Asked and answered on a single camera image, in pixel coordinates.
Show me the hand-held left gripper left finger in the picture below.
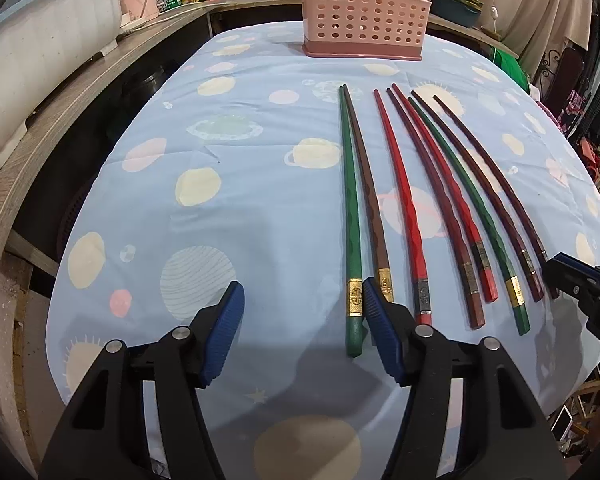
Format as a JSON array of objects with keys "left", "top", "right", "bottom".
[{"left": 40, "top": 280, "right": 246, "bottom": 480}]

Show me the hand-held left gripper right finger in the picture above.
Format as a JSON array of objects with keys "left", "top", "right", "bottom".
[{"left": 361, "top": 279, "right": 566, "bottom": 480}]

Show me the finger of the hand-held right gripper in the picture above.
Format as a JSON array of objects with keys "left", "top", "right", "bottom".
[{"left": 544, "top": 252, "right": 600, "bottom": 307}]

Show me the maroon chopstick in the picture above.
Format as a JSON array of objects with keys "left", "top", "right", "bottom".
[
  {"left": 411, "top": 90, "right": 545, "bottom": 303},
  {"left": 433, "top": 95, "right": 561, "bottom": 300}
]

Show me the brown chopstick with gold band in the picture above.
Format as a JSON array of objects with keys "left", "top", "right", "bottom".
[{"left": 343, "top": 84, "right": 396, "bottom": 306}]

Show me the red chopstick with silver band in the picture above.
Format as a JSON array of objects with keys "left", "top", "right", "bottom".
[{"left": 373, "top": 89, "right": 433, "bottom": 327}]

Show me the dark red chopstick silver band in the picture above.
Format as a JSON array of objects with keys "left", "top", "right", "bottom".
[{"left": 386, "top": 87, "right": 487, "bottom": 331}]

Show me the red chopstick with dark band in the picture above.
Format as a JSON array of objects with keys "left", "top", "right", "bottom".
[{"left": 391, "top": 83, "right": 498, "bottom": 304}]

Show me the pink perforated plastic basket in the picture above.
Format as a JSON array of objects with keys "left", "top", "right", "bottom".
[{"left": 299, "top": 0, "right": 431, "bottom": 63}]

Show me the light blue printed tablecloth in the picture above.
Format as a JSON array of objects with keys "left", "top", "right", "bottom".
[{"left": 47, "top": 22, "right": 600, "bottom": 480}]

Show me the pink floral cloth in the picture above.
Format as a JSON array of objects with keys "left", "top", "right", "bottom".
[{"left": 555, "top": 87, "right": 588, "bottom": 136}]

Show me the dark wooden chair back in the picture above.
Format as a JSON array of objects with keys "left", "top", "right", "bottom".
[{"left": 540, "top": 45, "right": 586, "bottom": 116}]

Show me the green plastic bag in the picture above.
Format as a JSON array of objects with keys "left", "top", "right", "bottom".
[{"left": 490, "top": 45, "right": 531, "bottom": 86}]

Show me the wood-grain side counter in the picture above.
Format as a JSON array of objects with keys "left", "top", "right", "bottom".
[{"left": 0, "top": 2, "right": 216, "bottom": 258}]

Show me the beige curtain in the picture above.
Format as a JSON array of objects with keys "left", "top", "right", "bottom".
[{"left": 467, "top": 0, "right": 596, "bottom": 81}]

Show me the blue-grey bowl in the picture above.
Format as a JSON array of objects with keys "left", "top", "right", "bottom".
[{"left": 427, "top": 0, "right": 483, "bottom": 29}]

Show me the white dish box blue lid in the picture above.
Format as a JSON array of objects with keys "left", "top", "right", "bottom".
[{"left": 0, "top": 0, "right": 126, "bottom": 178}]

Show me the wooden desk with grey top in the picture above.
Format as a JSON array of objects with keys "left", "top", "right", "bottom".
[{"left": 200, "top": 0, "right": 520, "bottom": 59}]

